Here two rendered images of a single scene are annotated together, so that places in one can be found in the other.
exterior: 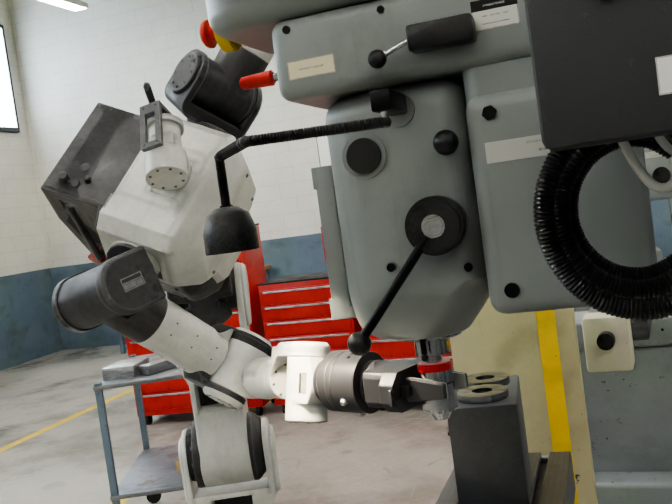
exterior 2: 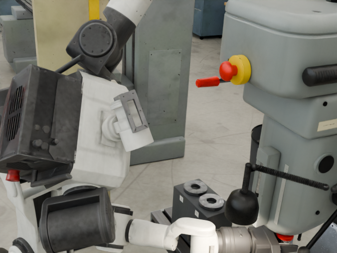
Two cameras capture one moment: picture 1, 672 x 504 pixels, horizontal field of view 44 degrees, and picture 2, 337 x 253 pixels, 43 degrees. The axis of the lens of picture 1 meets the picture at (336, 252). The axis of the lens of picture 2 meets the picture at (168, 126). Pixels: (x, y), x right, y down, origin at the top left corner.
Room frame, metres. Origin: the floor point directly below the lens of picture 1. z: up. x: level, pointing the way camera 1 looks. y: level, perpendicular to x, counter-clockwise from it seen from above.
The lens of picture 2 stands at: (0.71, 0.81, 2.02)
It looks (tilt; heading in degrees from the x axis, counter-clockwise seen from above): 26 degrees down; 314
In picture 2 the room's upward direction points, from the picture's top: 3 degrees clockwise
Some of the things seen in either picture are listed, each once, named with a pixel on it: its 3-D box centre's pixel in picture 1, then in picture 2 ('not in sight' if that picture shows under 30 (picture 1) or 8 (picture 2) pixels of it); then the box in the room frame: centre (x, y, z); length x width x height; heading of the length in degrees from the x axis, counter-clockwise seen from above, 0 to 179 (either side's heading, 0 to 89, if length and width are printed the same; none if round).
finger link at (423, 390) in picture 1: (424, 391); (287, 249); (1.09, -0.09, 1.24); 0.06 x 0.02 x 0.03; 51
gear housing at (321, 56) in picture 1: (424, 49); (329, 91); (1.10, -0.15, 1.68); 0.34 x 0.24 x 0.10; 71
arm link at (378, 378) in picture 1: (382, 384); (251, 243); (1.17, -0.04, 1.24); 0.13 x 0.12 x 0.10; 141
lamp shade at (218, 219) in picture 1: (229, 228); (242, 203); (1.11, 0.14, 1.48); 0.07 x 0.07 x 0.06
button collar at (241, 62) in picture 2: (227, 29); (238, 70); (1.19, 0.11, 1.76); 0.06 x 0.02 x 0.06; 161
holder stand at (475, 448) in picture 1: (490, 437); (200, 215); (1.50, -0.23, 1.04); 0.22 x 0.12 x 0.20; 166
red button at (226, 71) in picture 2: (212, 33); (228, 71); (1.19, 0.13, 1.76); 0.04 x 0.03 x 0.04; 161
